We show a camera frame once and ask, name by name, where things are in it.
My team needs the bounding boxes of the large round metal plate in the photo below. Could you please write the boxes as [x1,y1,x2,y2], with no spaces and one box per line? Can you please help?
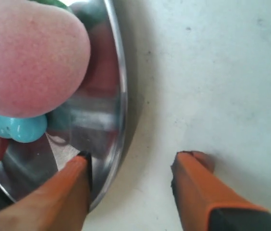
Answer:
[0,0,128,209]

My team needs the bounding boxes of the teal rubber bone toy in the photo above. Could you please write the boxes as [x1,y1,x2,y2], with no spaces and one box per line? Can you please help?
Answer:
[0,115,48,143]

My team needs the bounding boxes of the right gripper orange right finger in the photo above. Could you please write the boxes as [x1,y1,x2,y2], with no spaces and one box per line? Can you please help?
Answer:
[171,151,271,231]

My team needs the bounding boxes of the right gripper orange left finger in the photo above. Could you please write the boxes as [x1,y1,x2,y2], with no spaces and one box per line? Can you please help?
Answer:
[0,152,92,231]

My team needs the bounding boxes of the pink foam ball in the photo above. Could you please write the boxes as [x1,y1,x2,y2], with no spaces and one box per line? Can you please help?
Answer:
[0,0,90,117]

